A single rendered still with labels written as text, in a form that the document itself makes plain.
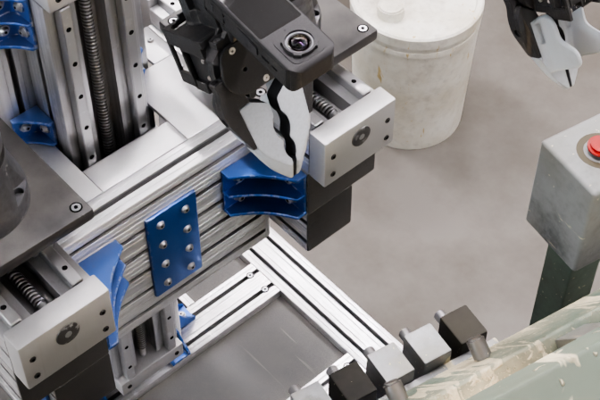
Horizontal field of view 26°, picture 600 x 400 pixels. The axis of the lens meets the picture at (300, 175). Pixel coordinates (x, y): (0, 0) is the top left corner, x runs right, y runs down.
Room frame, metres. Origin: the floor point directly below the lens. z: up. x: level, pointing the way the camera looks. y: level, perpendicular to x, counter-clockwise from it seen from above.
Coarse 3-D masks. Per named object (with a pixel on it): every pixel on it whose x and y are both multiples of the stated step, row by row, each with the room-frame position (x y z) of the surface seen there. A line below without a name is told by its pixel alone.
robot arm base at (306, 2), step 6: (294, 0) 1.33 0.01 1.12; (300, 0) 1.34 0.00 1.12; (306, 0) 1.35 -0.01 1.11; (312, 0) 1.38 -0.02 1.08; (300, 6) 1.33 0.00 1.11; (306, 6) 1.34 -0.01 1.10; (312, 6) 1.36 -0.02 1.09; (318, 6) 1.38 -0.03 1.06; (306, 12) 1.34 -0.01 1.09; (312, 12) 1.35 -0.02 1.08; (318, 12) 1.37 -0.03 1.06; (312, 18) 1.34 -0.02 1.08; (318, 18) 1.36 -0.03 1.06; (318, 24) 1.35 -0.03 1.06
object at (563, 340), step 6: (588, 324) 0.94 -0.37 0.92; (594, 324) 0.93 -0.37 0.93; (576, 330) 0.93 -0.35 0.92; (582, 330) 0.92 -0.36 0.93; (588, 330) 0.91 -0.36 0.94; (564, 336) 0.93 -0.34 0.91; (570, 336) 0.92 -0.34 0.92; (576, 336) 0.91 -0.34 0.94; (558, 342) 0.92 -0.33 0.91; (564, 342) 0.91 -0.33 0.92; (570, 342) 0.91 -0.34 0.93
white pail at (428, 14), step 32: (352, 0) 2.18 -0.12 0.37; (384, 0) 2.16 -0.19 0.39; (416, 0) 2.19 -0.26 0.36; (448, 0) 2.19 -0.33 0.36; (480, 0) 2.18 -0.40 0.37; (384, 32) 2.08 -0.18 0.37; (416, 32) 2.09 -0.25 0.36; (448, 32) 2.08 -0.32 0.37; (352, 64) 2.20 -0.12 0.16; (384, 64) 2.08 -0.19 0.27; (416, 64) 2.06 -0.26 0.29; (448, 64) 2.08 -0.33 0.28; (416, 96) 2.06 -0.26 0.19; (448, 96) 2.09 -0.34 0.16; (416, 128) 2.07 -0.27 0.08; (448, 128) 2.10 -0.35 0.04
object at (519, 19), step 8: (504, 0) 0.96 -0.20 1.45; (512, 0) 0.96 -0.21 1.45; (512, 8) 0.96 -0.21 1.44; (520, 8) 0.95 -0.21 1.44; (528, 8) 0.96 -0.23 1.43; (512, 16) 0.95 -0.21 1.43; (520, 16) 0.95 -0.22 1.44; (528, 16) 0.95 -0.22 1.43; (536, 16) 0.96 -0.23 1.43; (512, 24) 0.95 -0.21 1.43; (520, 24) 0.95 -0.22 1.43; (528, 24) 0.95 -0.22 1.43; (512, 32) 0.95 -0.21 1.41; (520, 32) 0.94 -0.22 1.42; (528, 32) 0.95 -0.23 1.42; (520, 40) 0.95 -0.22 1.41; (528, 40) 0.95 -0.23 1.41; (536, 40) 0.95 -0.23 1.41; (528, 48) 0.95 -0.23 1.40; (536, 48) 0.94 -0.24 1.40; (536, 56) 0.94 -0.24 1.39
